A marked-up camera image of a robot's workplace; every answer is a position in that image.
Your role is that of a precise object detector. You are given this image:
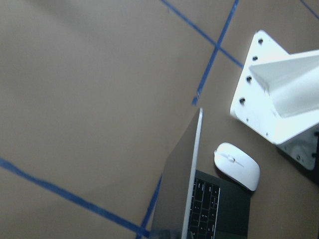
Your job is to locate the grey laptop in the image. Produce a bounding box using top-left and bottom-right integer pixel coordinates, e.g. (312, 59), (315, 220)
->
(150, 109), (250, 239)

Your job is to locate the white computer mouse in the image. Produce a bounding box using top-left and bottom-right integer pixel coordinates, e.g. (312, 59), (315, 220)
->
(214, 142), (260, 191)

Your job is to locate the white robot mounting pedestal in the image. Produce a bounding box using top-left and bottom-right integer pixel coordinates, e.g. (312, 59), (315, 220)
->
(230, 30), (319, 171)

